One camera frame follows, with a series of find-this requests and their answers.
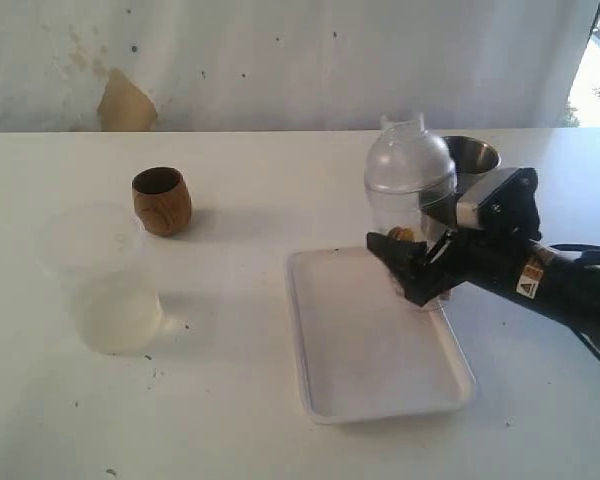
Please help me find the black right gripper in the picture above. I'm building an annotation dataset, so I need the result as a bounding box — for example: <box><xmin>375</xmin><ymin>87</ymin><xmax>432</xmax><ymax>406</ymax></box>
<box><xmin>366</xmin><ymin>229</ymin><xmax>540</xmax><ymax>306</ymax></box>

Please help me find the brown wooden blocks pile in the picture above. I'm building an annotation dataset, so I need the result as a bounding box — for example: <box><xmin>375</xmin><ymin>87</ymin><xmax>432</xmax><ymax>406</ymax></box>
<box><xmin>387</xmin><ymin>226</ymin><xmax>415</xmax><ymax>242</ymax></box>

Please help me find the clear plastic jar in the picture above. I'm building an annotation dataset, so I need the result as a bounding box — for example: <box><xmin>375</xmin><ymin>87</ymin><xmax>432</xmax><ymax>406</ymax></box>
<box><xmin>367</xmin><ymin>184</ymin><xmax>456</xmax><ymax>326</ymax></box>

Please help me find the clear plastic dome lid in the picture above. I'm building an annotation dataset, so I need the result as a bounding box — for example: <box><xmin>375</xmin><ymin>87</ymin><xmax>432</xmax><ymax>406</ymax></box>
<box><xmin>364</xmin><ymin>112</ymin><xmax>457</xmax><ymax>196</ymax></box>

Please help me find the stainless steel tumbler cup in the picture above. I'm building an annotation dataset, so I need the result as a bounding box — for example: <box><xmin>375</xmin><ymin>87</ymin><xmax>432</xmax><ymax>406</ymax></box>
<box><xmin>442</xmin><ymin>135</ymin><xmax>501</xmax><ymax>196</ymax></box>

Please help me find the round brown wooden cup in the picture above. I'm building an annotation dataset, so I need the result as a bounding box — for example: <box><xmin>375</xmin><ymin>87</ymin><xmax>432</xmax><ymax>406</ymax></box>
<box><xmin>132</xmin><ymin>166</ymin><xmax>193</xmax><ymax>237</ymax></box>

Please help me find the clear plastic cap cup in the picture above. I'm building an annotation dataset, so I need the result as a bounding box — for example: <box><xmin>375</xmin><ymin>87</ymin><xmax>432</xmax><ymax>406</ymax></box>
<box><xmin>36</xmin><ymin>202</ymin><xmax>164</xmax><ymax>355</ymax></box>

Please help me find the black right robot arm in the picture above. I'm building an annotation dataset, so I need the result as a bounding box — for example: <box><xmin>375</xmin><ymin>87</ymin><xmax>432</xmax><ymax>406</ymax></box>
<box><xmin>366</xmin><ymin>229</ymin><xmax>600</xmax><ymax>351</ymax></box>

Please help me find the white rectangular plastic tray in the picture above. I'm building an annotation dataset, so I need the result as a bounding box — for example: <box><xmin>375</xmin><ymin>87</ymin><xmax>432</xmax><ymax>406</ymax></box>
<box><xmin>286</xmin><ymin>247</ymin><xmax>476</xmax><ymax>424</ymax></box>

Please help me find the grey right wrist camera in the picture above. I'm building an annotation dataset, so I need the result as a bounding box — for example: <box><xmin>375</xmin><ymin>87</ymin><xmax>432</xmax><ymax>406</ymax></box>
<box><xmin>427</xmin><ymin>167</ymin><xmax>541</xmax><ymax>241</ymax></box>

